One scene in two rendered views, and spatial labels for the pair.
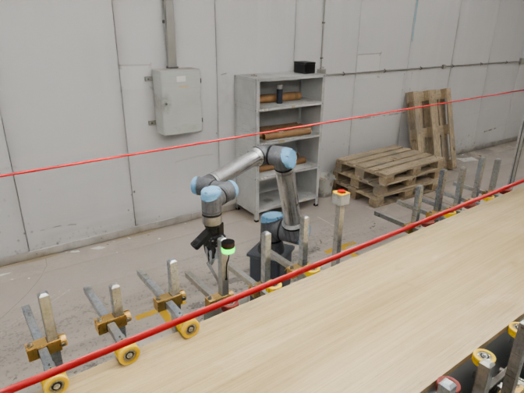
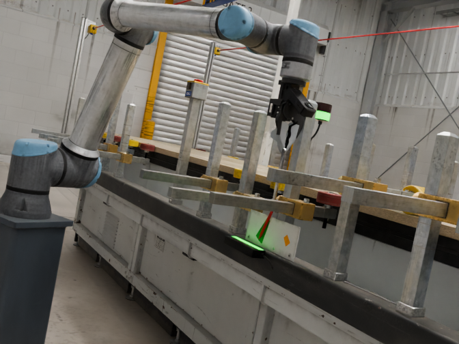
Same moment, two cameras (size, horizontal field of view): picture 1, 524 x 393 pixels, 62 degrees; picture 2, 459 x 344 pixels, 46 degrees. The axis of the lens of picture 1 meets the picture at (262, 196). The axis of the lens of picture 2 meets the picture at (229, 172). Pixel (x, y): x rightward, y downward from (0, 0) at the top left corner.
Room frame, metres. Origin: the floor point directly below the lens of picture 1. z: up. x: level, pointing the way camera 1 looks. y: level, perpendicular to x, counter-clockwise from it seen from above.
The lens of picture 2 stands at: (1.82, 1.80, 1.00)
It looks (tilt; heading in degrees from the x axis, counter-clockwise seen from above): 3 degrees down; 275
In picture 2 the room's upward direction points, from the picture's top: 11 degrees clockwise
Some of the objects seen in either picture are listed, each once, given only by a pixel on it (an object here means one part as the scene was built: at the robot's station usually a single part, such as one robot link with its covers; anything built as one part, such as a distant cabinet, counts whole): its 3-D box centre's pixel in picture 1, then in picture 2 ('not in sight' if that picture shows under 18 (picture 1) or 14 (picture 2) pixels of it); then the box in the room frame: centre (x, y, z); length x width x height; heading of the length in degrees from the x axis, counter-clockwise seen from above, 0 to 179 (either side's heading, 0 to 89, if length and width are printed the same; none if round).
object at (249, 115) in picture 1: (278, 144); not in sight; (4.86, -0.18, 0.78); 0.90 x 0.45 x 1.55; 124
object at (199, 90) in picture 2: (341, 198); (196, 91); (2.23, -0.43, 1.18); 0.07 x 0.07 x 0.08; 37
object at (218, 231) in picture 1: (214, 234); (288, 100); (1.84, 0.22, 1.15); 0.09 x 0.08 x 0.12; 127
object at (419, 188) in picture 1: (415, 218); (123, 147); (2.67, -1.02, 0.86); 0.03 x 0.03 x 0.48; 37
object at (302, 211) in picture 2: (220, 299); (294, 207); (1.76, 0.19, 0.85); 0.13 x 0.06 x 0.05; 127
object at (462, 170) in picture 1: (457, 198); not in sight; (2.97, -1.42, 0.90); 0.03 x 0.03 x 0.48; 37
